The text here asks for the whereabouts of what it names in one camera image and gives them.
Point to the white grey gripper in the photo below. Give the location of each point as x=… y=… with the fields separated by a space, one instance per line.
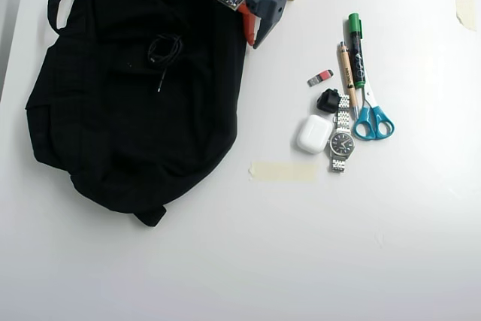
x=267 y=10

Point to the black fabric bag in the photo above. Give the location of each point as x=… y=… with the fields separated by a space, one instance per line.
x=112 y=129

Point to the red black usb stick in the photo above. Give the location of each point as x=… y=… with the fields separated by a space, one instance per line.
x=320 y=77

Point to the small black charger plug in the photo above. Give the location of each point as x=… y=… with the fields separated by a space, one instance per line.
x=327 y=101

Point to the wooden ballpoint pen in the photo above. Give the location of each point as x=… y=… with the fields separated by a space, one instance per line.
x=347 y=76

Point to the green black marker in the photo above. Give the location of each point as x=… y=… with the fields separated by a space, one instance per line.
x=357 y=54

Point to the white earbuds case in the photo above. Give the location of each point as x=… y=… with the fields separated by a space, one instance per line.
x=312 y=134

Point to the silver metal wristwatch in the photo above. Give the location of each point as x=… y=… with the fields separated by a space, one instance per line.
x=340 y=142

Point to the long beige masking tape strip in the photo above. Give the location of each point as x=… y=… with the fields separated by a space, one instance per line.
x=282 y=171

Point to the torn beige masking tape piece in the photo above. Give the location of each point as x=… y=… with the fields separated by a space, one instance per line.
x=466 y=5

